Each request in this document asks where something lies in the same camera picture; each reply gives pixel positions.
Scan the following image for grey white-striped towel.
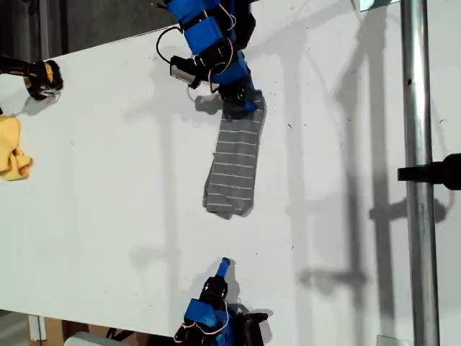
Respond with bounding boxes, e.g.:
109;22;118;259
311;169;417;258
202;89;268;221

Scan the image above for white plastic box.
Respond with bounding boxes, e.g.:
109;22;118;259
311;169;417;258
63;331;109;346

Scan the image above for brown cardboard box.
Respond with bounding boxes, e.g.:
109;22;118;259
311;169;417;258
42;316;174;346

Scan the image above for black yellow clamp tool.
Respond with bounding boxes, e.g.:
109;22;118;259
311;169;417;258
0;53;65;102

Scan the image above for yellow cloth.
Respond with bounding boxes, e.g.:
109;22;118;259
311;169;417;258
0;114;34;182

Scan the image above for black camera stalk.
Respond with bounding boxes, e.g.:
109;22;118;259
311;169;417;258
194;56;212;79

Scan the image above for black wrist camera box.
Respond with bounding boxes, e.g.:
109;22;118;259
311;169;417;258
243;311;269;346
169;55;202;90

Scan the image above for black camera cable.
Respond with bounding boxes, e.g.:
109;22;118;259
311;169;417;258
156;25;189;66

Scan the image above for steel post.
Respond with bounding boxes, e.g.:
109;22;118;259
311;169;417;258
399;0;442;346

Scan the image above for white table leg bracket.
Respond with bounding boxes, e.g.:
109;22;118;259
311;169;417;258
27;315;47;342

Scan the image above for black post clamp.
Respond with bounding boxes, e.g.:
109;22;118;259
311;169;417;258
397;153;461;192

